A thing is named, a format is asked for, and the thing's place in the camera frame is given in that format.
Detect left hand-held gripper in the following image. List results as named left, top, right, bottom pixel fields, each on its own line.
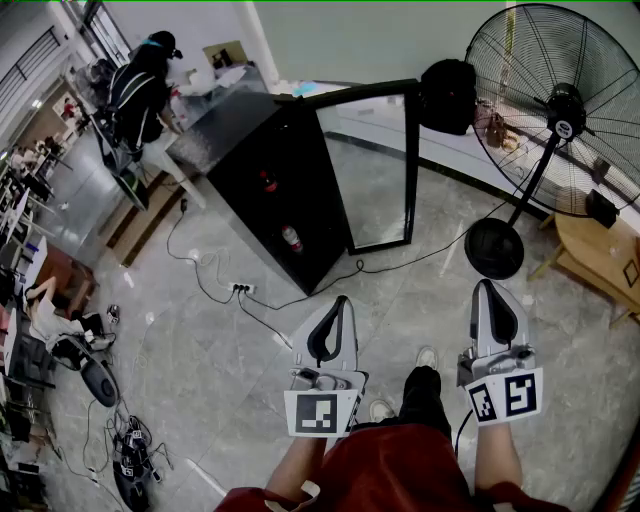
left=283, top=294, right=370, bottom=439

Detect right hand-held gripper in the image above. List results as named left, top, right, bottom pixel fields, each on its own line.
left=457, top=278, right=545, bottom=426

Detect person's right forearm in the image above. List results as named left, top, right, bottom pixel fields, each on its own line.
left=472, top=419, right=524, bottom=494

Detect person's left forearm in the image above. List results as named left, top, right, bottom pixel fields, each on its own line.
left=264, top=434, right=329, bottom=501

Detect glass cabinet door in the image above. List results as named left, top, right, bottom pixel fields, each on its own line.
left=299, top=78, right=421, bottom=256

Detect black cabinet fridge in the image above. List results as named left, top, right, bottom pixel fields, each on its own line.
left=207, top=92, right=351, bottom=296

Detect person's black trousers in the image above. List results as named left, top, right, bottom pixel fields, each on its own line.
left=394, top=366, right=454, bottom=441

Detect round wooden table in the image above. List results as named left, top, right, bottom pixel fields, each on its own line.
left=527, top=212, right=640, bottom=329

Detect person's red shirt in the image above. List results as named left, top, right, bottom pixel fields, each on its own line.
left=214, top=422, right=571, bottom=512

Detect small black box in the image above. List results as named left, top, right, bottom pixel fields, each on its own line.
left=585, top=188, right=621, bottom=230

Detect brown bag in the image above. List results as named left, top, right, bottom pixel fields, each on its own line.
left=484, top=112, right=521, bottom=151

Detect wooden step platform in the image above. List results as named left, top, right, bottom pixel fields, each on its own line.
left=97, top=169, right=201, bottom=269

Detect grey oval device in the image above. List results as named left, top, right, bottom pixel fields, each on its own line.
left=80, top=358, right=120, bottom=409

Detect black backpack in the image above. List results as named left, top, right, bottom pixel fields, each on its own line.
left=419, top=58, right=479, bottom=137

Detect cardboard box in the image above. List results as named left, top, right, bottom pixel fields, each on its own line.
left=203, top=40, right=249, bottom=71

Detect black pedestal fan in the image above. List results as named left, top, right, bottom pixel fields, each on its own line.
left=464, top=3, right=640, bottom=281

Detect black power cable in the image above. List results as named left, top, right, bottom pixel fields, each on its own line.
left=237, top=164, right=551, bottom=312
left=166, top=198, right=236, bottom=305

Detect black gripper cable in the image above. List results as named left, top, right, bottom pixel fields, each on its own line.
left=452, top=409, right=474, bottom=456

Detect white cable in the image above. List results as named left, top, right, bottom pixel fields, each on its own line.
left=199, top=247, right=232, bottom=286

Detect beige strap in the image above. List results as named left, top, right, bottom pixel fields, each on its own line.
left=264, top=479, right=321, bottom=512

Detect black device with cables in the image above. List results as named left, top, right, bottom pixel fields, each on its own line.
left=112, top=429, right=154, bottom=512

